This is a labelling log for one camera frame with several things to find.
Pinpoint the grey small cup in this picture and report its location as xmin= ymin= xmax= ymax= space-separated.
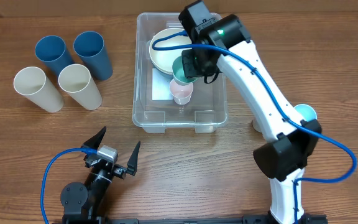
xmin=252 ymin=118 xmax=262 ymax=133

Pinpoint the white label in container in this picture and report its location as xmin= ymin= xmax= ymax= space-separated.
xmin=152 ymin=68 xmax=173 ymax=101

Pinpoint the left blue cable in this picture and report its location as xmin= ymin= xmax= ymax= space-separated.
xmin=40 ymin=147 xmax=98 ymax=224

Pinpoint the dark blue tall cup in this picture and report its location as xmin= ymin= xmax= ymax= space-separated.
xmin=73 ymin=31 xmax=113 ymax=80
xmin=35 ymin=35 xmax=74 ymax=77

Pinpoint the dark blue tall cup left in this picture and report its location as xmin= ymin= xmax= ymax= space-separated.
xmin=35 ymin=35 xmax=74 ymax=77

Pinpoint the clear plastic storage container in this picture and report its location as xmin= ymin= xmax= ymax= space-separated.
xmin=132 ymin=12 xmax=228 ymax=133

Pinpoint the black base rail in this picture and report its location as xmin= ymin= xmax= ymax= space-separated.
xmin=51 ymin=214 xmax=328 ymax=224

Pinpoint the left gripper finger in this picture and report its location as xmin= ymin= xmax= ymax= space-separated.
xmin=81 ymin=126 xmax=106 ymax=150
xmin=126 ymin=141 xmax=141 ymax=176

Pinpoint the dark blue tall cup right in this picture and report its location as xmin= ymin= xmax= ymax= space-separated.
xmin=73 ymin=31 xmax=113 ymax=80

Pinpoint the pink small cup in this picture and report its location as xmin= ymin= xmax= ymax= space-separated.
xmin=169 ymin=80 xmax=194 ymax=105

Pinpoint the light blue small cup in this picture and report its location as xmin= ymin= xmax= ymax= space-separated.
xmin=294 ymin=104 xmax=318 ymax=122

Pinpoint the cream tall cup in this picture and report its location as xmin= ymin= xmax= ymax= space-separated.
xmin=13 ymin=67 xmax=64 ymax=113
xmin=58 ymin=63 xmax=103 ymax=110

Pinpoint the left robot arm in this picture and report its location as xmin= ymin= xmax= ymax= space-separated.
xmin=60 ymin=127 xmax=140 ymax=224

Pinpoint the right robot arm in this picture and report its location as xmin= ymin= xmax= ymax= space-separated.
xmin=178 ymin=11 xmax=322 ymax=223

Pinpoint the green small cup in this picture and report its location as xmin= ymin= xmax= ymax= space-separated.
xmin=172 ymin=56 xmax=196 ymax=86

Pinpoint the cream bowl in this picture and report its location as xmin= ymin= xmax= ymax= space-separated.
xmin=149 ymin=28 xmax=191 ymax=75

